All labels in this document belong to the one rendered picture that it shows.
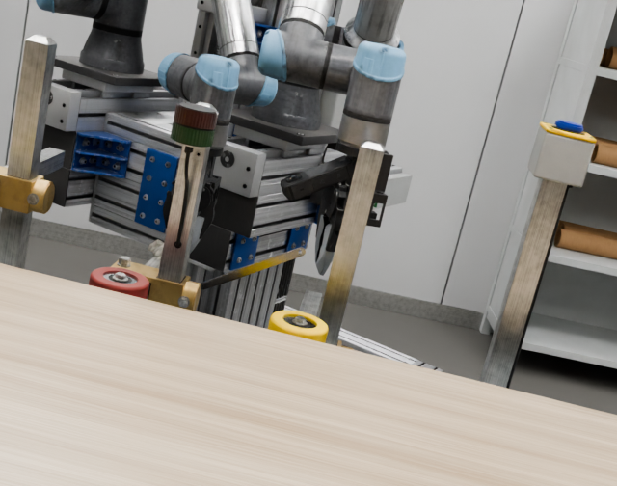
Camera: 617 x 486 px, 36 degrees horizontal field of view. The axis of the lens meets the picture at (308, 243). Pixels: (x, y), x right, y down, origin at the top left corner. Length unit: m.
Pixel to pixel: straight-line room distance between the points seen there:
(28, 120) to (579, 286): 3.32
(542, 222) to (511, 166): 2.84
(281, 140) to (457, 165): 2.28
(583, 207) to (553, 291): 0.40
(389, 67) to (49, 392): 0.71
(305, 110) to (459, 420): 1.03
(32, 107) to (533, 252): 0.75
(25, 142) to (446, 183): 2.93
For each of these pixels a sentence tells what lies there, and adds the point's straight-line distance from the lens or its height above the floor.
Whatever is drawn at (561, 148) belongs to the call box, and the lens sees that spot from 1.36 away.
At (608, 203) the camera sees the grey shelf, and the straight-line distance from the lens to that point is 4.36.
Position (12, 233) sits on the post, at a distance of 1.50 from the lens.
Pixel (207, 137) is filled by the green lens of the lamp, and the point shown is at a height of 1.10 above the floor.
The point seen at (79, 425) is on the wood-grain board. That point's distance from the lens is 0.94.
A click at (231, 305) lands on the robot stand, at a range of 2.39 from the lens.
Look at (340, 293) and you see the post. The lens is 1.41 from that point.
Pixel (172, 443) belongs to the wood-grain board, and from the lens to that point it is 0.93.
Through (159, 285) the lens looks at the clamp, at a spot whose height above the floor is 0.86.
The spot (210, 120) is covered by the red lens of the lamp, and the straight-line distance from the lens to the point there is 1.33.
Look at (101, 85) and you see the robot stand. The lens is 2.25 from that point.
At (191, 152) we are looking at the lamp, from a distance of 1.39.
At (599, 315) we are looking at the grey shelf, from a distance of 4.51.
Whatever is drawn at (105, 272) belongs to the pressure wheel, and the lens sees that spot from 1.33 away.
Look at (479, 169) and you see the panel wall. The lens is 4.21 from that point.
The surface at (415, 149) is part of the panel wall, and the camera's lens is 4.15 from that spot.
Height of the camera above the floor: 1.35
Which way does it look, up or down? 15 degrees down
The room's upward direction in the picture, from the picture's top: 13 degrees clockwise
